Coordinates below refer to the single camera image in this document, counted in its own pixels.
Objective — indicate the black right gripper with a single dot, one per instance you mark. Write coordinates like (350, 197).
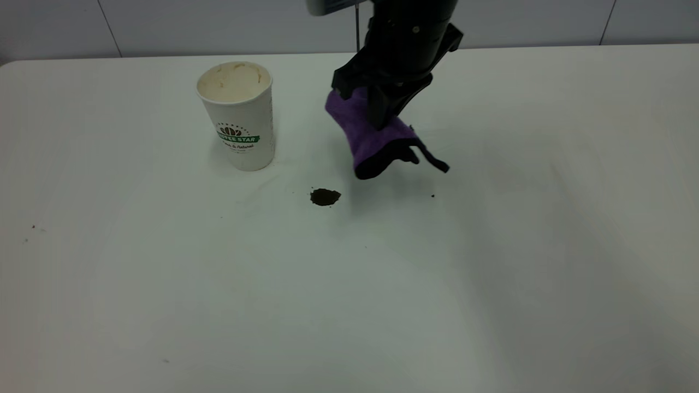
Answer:
(412, 38)

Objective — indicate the purple cloth with black trim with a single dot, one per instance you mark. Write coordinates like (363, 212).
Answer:
(371, 142)

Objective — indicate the white paper coffee cup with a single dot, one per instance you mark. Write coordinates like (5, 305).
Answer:
(243, 120)

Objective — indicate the dark brown coffee stain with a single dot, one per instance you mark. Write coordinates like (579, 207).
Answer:
(325, 197)

